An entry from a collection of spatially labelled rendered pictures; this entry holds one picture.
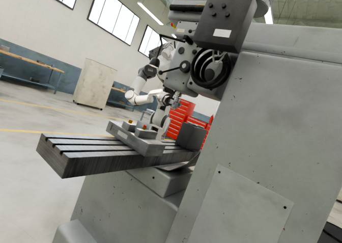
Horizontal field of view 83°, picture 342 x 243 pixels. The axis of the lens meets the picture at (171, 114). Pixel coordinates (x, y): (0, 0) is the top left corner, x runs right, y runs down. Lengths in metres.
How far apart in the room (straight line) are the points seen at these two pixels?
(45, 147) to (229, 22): 0.88
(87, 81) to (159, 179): 6.31
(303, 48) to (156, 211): 1.07
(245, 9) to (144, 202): 1.07
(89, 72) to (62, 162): 6.47
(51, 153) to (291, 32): 1.14
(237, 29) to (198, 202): 0.75
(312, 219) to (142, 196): 0.81
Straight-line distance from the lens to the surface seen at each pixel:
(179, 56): 1.25
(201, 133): 1.62
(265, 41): 1.10
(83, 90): 7.22
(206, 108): 11.01
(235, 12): 0.89
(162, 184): 1.12
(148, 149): 0.99
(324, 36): 1.09
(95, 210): 1.55
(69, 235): 1.60
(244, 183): 0.88
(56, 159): 0.83
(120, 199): 1.36
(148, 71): 1.67
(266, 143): 0.86
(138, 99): 1.54
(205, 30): 0.90
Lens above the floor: 1.23
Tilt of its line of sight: 4 degrees down
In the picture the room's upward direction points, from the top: 21 degrees clockwise
